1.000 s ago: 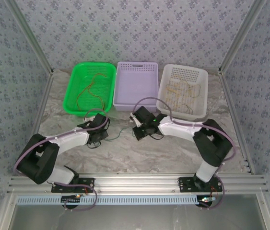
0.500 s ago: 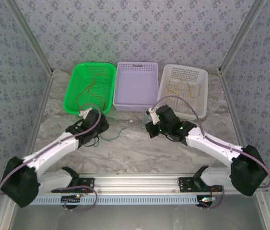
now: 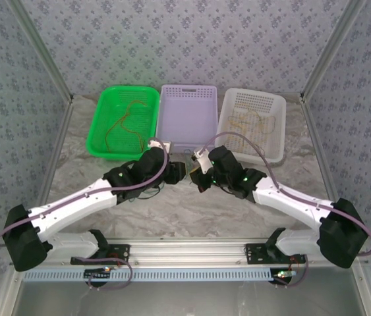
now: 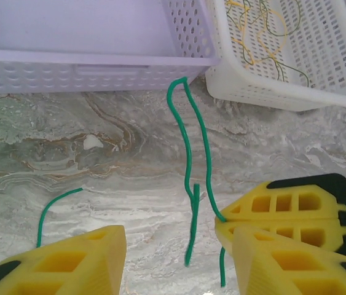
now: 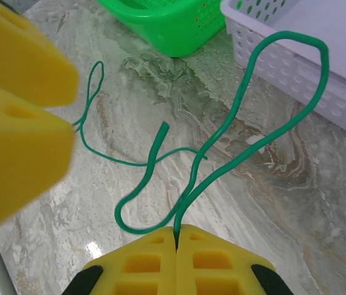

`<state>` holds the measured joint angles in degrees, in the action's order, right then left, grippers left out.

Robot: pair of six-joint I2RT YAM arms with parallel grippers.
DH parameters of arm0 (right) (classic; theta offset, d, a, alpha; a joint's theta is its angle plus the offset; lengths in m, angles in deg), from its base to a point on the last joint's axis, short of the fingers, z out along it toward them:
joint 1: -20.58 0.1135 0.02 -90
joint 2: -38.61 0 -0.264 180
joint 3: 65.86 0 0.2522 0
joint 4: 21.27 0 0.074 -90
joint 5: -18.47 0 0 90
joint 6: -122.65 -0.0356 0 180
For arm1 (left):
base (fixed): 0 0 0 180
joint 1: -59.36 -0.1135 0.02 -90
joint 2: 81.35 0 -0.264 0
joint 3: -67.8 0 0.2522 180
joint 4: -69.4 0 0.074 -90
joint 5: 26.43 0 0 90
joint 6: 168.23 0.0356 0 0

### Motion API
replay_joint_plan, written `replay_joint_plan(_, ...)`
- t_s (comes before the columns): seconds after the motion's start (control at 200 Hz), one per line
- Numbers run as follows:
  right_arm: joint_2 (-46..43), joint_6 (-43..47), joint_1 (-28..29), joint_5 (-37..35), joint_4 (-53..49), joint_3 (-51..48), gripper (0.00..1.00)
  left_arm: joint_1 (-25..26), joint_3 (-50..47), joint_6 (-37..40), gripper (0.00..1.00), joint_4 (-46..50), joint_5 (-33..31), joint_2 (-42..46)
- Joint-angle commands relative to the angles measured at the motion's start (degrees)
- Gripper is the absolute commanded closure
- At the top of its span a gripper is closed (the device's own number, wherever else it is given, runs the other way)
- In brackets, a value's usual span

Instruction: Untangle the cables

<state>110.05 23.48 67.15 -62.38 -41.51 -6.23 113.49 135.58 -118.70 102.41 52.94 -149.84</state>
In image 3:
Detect pale blue slotted cable duct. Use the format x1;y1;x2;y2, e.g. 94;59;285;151
23;267;273;283

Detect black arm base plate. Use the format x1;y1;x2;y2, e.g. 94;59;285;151
70;242;130;266
245;242;306;265

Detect thin yellow cable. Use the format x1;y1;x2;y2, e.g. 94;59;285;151
227;110;277;136

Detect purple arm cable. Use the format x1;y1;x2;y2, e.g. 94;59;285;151
200;131;371;290
0;137;169;292

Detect green plastic basket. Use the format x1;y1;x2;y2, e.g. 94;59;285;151
86;84;161;161

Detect grey metal sheet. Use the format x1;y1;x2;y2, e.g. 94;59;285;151
15;281;369;316

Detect purple plastic basket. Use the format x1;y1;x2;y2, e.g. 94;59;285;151
154;84;219;155

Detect aluminium upright post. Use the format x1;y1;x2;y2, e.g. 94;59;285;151
7;0;74;102
299;0;369;100

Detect thin red cable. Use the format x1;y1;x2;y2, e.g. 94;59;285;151
119;100;150;145
105;110;130;153

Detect aluminium side rail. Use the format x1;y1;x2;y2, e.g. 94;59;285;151
299;92;353;241
23;93;76;243

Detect black controller board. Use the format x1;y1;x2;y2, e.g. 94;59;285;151
272;268;297;286
84;268;112;281

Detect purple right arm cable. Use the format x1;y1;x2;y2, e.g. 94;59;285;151
200;131;371;290

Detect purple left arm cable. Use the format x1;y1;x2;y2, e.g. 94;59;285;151
0;137;169;292

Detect thin green cable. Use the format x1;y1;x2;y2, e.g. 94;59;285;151
128;183;165;202

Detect white plastic basket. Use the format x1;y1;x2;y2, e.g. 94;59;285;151
214;87;287;165

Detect aluminium mounting rail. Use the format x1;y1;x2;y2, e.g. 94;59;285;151
104;237;369;268

